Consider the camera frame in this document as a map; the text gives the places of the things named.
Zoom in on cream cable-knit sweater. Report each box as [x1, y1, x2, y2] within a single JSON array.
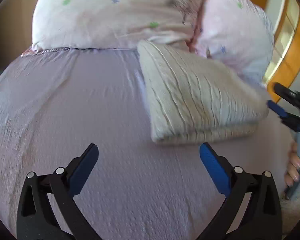
[[137, 41, 268, 145]]

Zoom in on person's right hand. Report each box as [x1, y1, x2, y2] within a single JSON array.
[[284, 141, 300, 187]]

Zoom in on wooden framed window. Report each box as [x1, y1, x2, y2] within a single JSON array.
[[251, 0, 300, 102]]

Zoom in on upper floral pink pillow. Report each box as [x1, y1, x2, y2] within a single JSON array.
[[190, 0, 274, 85]]

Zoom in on lavender bed sheet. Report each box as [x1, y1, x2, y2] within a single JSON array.
[[0, 47, 294, 240]]

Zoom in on lower floral tree-print pillow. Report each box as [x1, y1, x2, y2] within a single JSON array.
[[25, 0, 202, 55]]

